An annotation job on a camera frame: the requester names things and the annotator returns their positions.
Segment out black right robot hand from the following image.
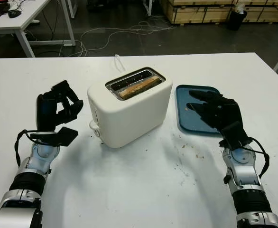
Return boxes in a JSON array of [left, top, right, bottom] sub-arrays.
[[186, 89, 249, 150]]

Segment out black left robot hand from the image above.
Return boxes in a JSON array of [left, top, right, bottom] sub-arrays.
[[36, 80, 84, 132]]

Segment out white two-slot toaster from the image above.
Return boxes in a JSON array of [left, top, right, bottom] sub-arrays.
[[86, 67, 174, 149]]

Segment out brown bread slice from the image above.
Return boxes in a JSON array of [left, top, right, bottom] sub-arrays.
[[119, 76, 160, 100]]

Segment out blue plastic tray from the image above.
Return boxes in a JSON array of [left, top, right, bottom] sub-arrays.
[[176, 84, 223, 138]]

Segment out white office desk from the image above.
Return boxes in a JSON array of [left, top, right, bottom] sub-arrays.
[[0, 0, 76, 58]]

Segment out black trash bin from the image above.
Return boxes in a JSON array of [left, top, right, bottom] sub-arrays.
[[227, 9, 248, 31]]

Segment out stacked wooden crates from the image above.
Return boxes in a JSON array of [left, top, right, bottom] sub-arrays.
[[159, 0, 278, 24]]

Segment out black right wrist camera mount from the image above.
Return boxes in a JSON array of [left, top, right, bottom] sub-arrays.
[[218, 137, 254, 149]]

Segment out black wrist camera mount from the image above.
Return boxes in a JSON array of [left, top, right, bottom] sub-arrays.
[[218, 137, 254, 149], [29, 126, 79, 147]]

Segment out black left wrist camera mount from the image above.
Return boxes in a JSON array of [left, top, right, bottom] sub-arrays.
[[29, 126, 79, 147]]

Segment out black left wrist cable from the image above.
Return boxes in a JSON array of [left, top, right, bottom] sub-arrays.
[[14, 129, 37, 167]]

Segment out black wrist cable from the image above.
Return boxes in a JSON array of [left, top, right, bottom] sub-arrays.
[[242, 136, 270, 179], [14, 129, 37, 167]]

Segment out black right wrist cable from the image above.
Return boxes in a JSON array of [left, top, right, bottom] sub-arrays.
[[242, 136, 270, 179]]

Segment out white toaster power cord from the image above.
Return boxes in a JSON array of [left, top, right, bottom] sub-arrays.
[[114, 54, 126, 72]]

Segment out white floor cable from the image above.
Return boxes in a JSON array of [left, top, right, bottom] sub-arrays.
[[78, 20, 177, 57]]

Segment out white desk frame leg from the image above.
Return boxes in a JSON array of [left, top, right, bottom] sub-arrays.
[[142, 0, 154, 16]]

